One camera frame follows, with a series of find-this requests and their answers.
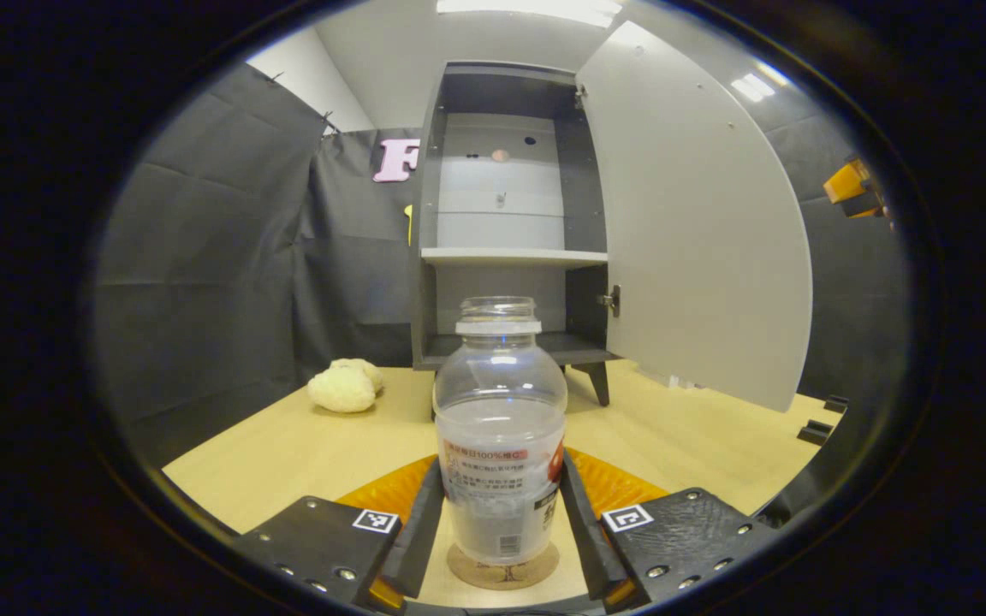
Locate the clear plastic bottle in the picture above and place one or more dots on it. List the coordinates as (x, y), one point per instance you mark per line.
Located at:
(500, 411)

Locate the black table bracket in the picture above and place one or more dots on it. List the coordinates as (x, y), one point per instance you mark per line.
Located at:
(837, 404)
(815, 432)

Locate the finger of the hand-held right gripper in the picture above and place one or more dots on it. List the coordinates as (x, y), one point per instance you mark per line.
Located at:
(852, 184)

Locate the white cabinet door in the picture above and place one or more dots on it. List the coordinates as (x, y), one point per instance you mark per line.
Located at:
(698, 239)

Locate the large ceiling light panel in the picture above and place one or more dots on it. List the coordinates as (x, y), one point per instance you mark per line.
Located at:
(536, 10)

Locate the round wooden coaster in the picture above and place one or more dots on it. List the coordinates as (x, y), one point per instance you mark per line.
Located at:
(501, 576)

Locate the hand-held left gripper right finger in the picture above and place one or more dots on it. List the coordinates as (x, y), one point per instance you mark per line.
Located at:
(583, 547)

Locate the white cabinet shelf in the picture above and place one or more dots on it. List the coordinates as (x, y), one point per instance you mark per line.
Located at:
(510, 256)

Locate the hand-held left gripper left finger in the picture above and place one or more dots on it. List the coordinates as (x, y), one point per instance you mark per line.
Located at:
(420, 547)

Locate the metal door hinge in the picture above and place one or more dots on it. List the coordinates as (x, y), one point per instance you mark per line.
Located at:
(610, 301)
(580, 96)

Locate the yellow plush toy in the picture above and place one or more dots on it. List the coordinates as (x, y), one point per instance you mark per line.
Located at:
(341, 389)

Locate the black backdrop cloth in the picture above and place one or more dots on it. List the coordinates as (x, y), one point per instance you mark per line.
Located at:
(202, 274)

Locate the small ceiling light panel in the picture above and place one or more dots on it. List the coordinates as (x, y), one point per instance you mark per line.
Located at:
(753, 87)

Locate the dark grey cabinet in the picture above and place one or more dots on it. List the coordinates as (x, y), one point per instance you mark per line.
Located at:
(579, 197)

